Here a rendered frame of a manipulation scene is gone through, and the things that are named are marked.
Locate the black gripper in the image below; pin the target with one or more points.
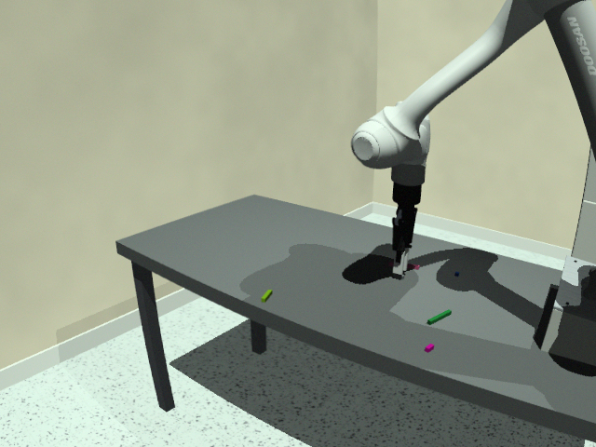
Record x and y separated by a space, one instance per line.
404 195

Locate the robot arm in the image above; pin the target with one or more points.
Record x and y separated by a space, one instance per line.
391 136

